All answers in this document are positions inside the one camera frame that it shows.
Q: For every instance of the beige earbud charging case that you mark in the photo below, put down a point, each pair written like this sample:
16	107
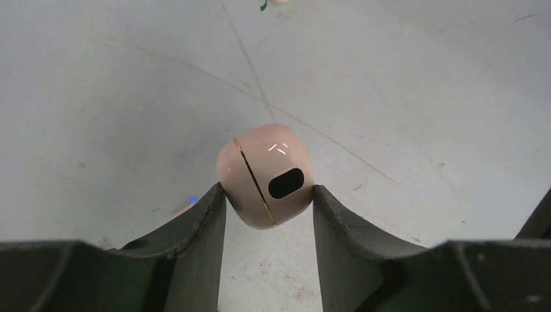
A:
266	176

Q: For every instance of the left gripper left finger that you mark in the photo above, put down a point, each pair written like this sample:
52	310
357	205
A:
176	267

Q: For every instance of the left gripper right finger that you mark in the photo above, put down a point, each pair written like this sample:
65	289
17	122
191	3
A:
364	268

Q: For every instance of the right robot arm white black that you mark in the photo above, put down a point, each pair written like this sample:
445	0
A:
537	225

